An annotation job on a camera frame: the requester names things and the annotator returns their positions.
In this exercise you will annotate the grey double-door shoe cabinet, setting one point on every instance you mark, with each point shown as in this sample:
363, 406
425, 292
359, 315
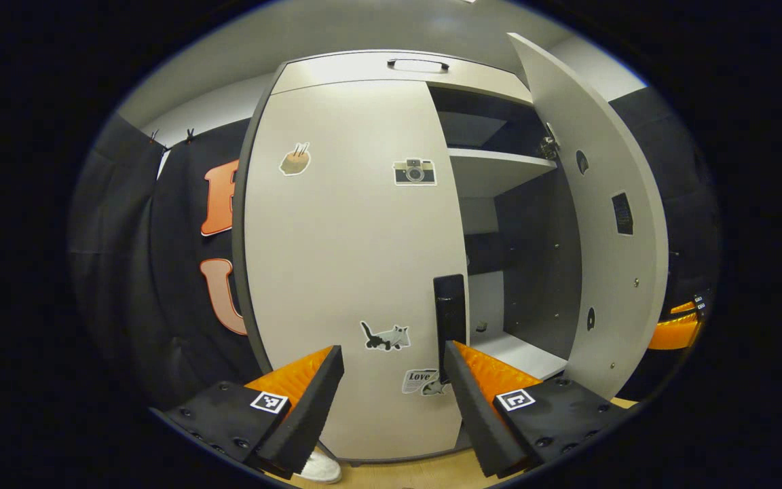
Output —
540, 272

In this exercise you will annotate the white shoe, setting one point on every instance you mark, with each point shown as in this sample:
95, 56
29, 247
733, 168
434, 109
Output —
322, 468

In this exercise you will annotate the cabinet door with cherry sticker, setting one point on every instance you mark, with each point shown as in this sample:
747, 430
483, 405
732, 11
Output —
611, 265

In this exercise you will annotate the metal door hinge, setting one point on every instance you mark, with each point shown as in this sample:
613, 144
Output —
548, 144

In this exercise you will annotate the cabinet door with camera sticker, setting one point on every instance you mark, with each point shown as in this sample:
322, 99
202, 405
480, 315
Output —
337, 258

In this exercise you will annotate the black backdrop cloth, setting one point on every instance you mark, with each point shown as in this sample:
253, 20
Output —
126, 272

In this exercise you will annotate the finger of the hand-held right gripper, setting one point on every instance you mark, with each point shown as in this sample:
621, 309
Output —
702, 302
676, 334

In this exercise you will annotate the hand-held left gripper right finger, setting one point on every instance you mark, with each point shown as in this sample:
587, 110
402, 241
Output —
479, 414

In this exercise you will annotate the white cabinet shelf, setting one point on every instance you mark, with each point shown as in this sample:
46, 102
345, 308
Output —
493, 170

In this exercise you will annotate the row of black cloth clips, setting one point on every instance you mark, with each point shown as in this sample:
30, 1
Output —
189, 135

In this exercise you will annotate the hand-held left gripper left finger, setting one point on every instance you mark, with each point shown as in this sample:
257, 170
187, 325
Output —
306, 414

